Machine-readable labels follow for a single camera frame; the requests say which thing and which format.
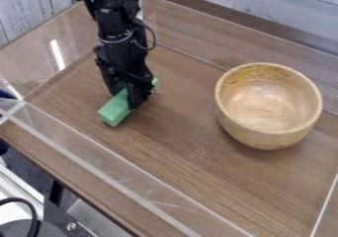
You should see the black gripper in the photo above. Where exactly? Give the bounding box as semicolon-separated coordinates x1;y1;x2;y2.
93;37;155;110

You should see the green rectangular block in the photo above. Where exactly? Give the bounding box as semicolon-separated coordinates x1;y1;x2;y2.
97;78;159;127

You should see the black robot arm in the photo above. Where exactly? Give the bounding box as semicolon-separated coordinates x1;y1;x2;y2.
75;0;155;110

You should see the light wooden bowl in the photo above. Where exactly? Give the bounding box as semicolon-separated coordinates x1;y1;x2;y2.
213;62;323;150

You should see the black table leg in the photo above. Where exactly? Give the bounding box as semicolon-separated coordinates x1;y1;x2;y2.
49;181;63;206

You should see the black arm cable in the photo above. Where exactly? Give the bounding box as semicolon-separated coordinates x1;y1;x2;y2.
131;20;159;51

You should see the clear acrylic corner bracket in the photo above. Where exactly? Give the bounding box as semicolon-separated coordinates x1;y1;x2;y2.
136;0;144;20

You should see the clear acrylic barrier wall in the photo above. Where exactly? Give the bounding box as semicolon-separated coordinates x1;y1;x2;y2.
0;0;338;237

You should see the black cable loop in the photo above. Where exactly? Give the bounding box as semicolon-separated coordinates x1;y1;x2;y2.
0;197;40;237

